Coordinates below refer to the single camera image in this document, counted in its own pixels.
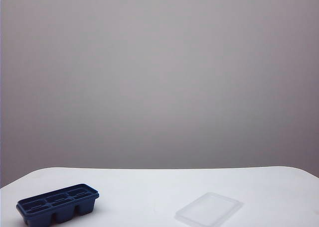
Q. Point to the clear plastic tray lid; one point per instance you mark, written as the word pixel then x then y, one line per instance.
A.
pixel 209 208

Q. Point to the blue ice cube tray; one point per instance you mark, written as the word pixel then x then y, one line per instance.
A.
pixel 57 204

